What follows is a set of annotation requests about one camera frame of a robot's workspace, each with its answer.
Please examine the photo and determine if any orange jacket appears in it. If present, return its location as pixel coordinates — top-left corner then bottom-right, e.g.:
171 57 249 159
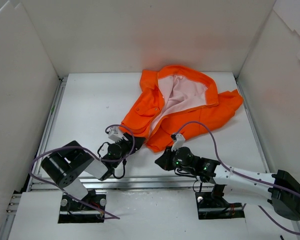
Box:
121 65 243 153

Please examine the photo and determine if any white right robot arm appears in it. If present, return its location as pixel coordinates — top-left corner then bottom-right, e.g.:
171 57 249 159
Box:
155 146 300 221

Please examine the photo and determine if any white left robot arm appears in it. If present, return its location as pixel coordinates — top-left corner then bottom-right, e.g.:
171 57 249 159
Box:
41 133 146 210

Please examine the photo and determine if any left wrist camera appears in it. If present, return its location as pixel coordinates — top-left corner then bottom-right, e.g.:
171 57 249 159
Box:
105 125 123 142

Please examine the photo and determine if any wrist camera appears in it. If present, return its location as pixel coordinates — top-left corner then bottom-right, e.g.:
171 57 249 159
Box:
105 125 123 142
170 133 186 152

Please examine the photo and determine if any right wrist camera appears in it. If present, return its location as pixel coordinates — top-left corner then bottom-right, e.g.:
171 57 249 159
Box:
170 133 186 152

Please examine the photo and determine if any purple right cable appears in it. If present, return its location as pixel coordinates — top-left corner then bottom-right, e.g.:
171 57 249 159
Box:
174 121 300 236

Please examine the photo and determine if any purple cable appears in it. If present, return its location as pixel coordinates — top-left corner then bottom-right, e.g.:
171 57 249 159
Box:
174 121 300 236
29 124 136 221

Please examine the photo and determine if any aluminium table frame rail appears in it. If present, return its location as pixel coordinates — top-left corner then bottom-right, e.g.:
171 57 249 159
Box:
38 73 269 189

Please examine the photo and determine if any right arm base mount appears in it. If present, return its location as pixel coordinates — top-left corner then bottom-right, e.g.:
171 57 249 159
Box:
194 185 245 220

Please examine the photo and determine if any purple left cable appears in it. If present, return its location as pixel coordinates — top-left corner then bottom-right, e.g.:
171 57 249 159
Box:
29 124 136 221

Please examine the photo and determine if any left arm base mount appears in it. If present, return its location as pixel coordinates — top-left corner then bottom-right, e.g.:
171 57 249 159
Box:
58 189 107 224

